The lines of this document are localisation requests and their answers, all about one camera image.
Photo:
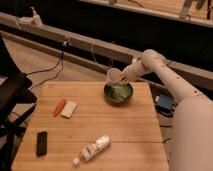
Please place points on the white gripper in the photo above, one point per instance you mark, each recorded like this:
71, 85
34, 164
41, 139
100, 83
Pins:
134, 71

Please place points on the white ceramic cup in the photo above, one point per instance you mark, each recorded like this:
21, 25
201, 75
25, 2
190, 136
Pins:
114, 75

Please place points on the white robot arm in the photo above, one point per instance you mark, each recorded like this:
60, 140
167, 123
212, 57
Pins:
192, 137

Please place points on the green ceramic bowl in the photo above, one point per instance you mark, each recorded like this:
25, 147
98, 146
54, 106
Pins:
118, 93

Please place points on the white rectangular block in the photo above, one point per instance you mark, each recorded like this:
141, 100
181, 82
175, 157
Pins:
68, 109

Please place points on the orange carrot toy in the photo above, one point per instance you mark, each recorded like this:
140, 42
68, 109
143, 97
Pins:
59, 107

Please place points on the white plastic bottle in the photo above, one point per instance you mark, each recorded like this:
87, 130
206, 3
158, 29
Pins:
90, 150

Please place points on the black phone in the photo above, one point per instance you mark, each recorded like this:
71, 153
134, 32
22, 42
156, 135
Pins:
41, 145

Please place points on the black chair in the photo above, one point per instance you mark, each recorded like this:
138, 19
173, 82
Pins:
13, 90

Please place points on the white object on rail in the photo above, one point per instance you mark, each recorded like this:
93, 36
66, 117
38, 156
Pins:
35, 19

